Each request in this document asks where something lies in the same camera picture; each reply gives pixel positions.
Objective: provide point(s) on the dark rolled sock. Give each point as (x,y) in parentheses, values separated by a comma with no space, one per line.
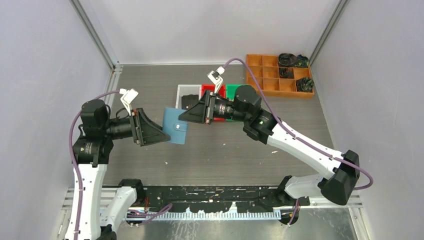
(302,61)
(286,72)
(305,84)
(287,60)

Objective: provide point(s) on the green plastic bin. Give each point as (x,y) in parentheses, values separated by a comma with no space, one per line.
(232,91)

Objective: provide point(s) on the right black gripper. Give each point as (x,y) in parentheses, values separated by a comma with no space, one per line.
(200,113)

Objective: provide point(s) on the orange wooden compartment tray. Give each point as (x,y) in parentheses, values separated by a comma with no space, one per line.
(265,77)

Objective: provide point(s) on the black credit cards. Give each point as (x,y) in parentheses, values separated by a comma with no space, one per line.
(188,101)

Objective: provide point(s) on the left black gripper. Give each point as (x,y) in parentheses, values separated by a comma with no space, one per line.
(144,130)

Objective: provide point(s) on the white plastic bin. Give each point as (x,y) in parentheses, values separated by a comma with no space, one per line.
(185,89)

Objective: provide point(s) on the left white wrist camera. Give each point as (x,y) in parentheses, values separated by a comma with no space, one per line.
(127,97)

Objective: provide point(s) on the blue card holder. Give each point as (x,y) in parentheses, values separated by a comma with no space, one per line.
(175,128)

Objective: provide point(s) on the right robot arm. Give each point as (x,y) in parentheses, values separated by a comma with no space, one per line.
(337,172)

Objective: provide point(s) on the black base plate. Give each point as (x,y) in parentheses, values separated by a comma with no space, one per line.
(214,199)

